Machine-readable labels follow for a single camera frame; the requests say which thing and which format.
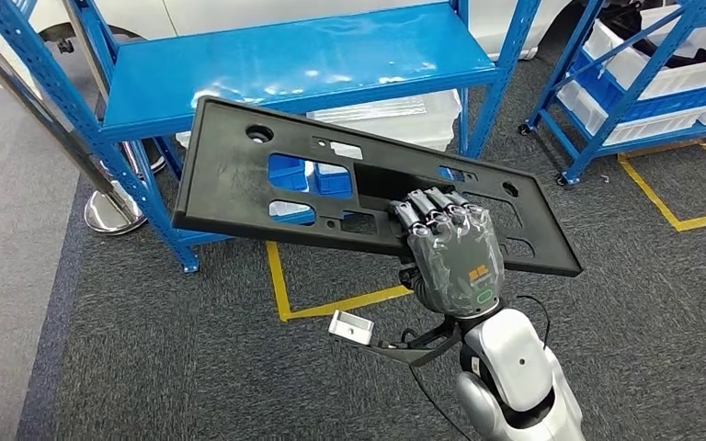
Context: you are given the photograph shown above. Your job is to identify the white car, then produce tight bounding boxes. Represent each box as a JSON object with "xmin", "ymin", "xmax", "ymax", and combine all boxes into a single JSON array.
[{"xmin": 24, "ymin": 0, "xmax": 579, "ymax": 62}]

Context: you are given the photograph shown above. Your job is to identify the blue plastic bin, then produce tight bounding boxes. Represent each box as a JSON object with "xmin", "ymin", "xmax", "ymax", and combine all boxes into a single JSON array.
[
  {"xmin": 268, "ymin": 153, "xmax": 354, "ymax": 200},
  {"xmin": 572, "ymin": 51, "xmax": 706, "ymax": 123}
]

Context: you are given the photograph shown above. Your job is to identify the black plastic license plate frame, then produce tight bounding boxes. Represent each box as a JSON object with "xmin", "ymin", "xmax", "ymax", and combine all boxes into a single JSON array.
[{"xmin": 172, "ymin": 95, "xmax": 585, "ymax": 278}]

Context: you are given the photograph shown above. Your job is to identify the blue metal shelf rack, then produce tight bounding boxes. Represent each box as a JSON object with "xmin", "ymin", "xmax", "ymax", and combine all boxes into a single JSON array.
[
  {"xmin": 518, "ymin": 0, "xmax": 706, "ymax": 187},
  {"xmin": 0, "ymin": 0, "xmax": 543, "ymax": 274}
]

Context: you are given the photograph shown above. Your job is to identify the black plastic parts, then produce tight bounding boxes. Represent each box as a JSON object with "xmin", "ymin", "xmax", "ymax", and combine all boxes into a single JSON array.
[{"xmin": 602, "ymin": 0, "xmax": 706, "ymax": 69}]

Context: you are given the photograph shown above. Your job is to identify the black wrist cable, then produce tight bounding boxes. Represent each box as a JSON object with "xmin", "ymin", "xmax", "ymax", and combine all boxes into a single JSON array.
[{"xmin": 398, "ymin": 295, "xmax": 552, "ymax": 441}]

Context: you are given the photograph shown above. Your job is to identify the black camera bracket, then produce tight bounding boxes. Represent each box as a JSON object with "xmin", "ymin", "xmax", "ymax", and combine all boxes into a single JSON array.
[{"xmin": 352, "ymin": 316, "xmax": 464, "ymax": 368}]

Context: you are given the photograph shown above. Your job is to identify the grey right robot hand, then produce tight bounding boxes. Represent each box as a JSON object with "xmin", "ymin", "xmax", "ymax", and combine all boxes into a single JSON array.
[{"xmin": 389, "ymin": 187, "xmax": 507, "ymax": 319}]

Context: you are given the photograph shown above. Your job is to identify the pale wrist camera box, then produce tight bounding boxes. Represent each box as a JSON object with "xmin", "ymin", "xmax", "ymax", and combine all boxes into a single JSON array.
[{"xmin": 328, "ymin": 310, "xmax": 375, "ymax": 345}]

